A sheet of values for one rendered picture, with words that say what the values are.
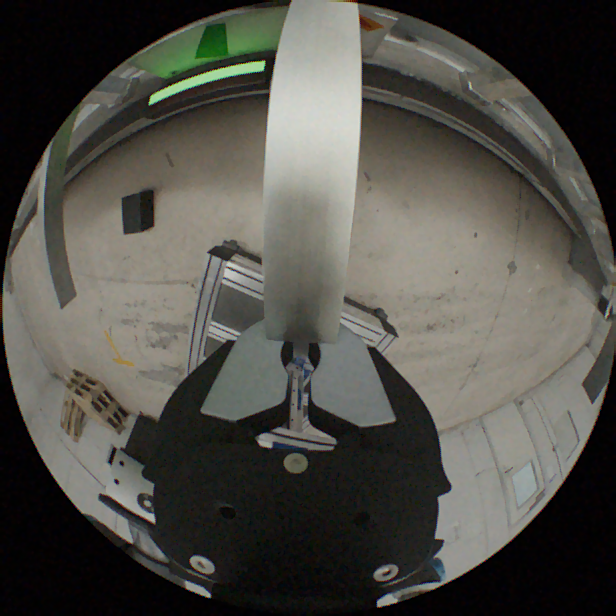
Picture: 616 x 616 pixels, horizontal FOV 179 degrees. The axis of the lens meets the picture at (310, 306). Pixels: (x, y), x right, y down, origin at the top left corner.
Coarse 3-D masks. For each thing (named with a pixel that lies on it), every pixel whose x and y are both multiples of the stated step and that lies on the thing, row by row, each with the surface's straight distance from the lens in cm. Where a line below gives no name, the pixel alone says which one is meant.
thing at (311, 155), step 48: (336, 0) 14; (288, 48) 10; (336, 48) 10; (288, 96) 8; (336, 96) 8; (288, 144) 7; (336, 144) 7; (288, 192) 7; (336, 192) 7; (288, 240) 7; (336, 240) 7; (288, 288) 8; (336, 288) 8; (288, 336) 9; (336, 336) 9
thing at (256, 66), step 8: (248, 64) 30; (256, 64) 29; (208, 72) 32; (216, 72) 31; (224, 72) 30; (232, 72) 30; (240, 72) 29; (248, 72) 29; (192, 80) 32; (200, 80) 31; (208, 80) 31; (168, 88) 34; (176, 88) 33; (184, 88) 32; (152, 96) 36; (160, 96) 35
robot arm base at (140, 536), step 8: (136, 528) 50; (136, 536) 53; (144, 536) 50; (136, 544) 54; (144, 544) 51; (152, 544) 50; (144, 552) 53; (152, 552) 51; (160, 552) 51; (152, 560) 53; (160, 560) 52; (168, 560) 52
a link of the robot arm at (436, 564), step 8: (432, 560) 69; (440, 560) 68; (424, 568) 67; (432, 568) 66; (440, 568) 66; (424, 576) 65; (432, 576) 66; (440, 576) 67; (424, 584) 64; (432, 584) 65; (400, 592) 65; (408, 592) 65; (416, 592) 64; (424, 592) 64; (400, 600) 65
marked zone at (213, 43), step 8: (216, 24) 26; (224, 24) 26; (208, 32) 27; (216, 32) 27; (224, 32) 27; (200, 40) 28; (208, 40) 28; (216, 40) 28; (224, 40) 29; (200, 48) 30; (208, 48) 30; (216, 48) 30; (224, 48) 30; (200, 56) 31; (208, 56) 31; (216, 56) 32
